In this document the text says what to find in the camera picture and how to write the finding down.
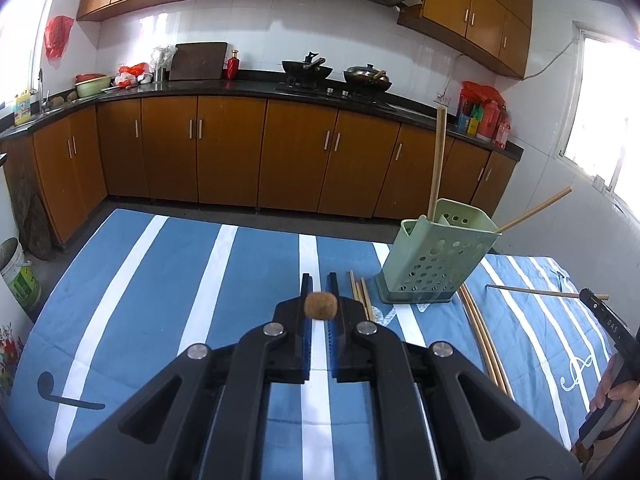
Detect green perforated utensil holder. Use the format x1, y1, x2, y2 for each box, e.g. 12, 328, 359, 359
376, 198, 502, 305

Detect crumpled white plastic bag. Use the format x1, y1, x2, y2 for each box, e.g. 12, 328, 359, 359
150, 45, 178, 82

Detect wooden base cabinets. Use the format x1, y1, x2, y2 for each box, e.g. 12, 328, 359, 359
0, 92, 518, 250

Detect black pot with lid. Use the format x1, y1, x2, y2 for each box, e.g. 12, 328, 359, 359
343, 63, 393, 94

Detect green plastic basin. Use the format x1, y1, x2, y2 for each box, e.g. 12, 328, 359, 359
75, 76, 113, 99

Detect yellow and green box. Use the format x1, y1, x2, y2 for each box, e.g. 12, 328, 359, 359
457, 100, 483, 136

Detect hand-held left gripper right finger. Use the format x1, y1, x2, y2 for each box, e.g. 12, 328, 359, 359
327, 273, 584, 480

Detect white plastic bucket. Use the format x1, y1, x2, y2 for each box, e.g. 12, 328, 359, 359
0, 237, 43, 313

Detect white wall cable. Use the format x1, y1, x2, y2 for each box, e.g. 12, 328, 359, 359
450, 40, 578, 106

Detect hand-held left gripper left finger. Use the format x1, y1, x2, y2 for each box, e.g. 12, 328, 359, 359
54, 273, 314, 480

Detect dark wooden cutting board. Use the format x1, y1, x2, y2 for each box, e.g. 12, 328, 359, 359
168, 42, 228, 81

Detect person's right hand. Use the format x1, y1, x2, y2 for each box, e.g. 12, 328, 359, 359
589, 355, 640, 442

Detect blue striped tablecloth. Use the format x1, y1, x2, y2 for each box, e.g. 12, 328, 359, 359
7, 208, 622, 480

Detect yellow detergent bottle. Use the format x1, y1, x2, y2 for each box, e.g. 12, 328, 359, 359
14, 91, 32, 127

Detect tall red plastic bottle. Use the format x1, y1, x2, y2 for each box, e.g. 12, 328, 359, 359
492, 110, 512, 150
475, 101, 501, 142

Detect black gas stove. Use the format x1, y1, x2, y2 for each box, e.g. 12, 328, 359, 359
275, 80, 397, 111

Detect dark mesh sack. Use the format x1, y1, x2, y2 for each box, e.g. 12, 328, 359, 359
6, 150, 57, 261

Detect red and white plastic bag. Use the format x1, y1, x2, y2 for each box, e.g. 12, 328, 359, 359
114, 62, 153, 87

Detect black wok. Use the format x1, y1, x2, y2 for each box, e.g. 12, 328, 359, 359
281, 51, 334, 84

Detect steel sink faucet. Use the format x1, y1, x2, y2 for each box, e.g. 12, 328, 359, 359
37, 67, 52, 111

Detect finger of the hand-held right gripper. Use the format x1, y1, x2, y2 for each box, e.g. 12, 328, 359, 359
579, 287, 640, 356

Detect window with white frame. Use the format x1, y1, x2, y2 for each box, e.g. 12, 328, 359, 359
0, 0, 57, 107
557, 22, 640, 206

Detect black kitchen countertop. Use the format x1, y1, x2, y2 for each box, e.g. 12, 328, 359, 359
0, 79, 525, 161

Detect hanging red plastic bag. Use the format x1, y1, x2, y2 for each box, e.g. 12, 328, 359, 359
44, 15, 75, 61

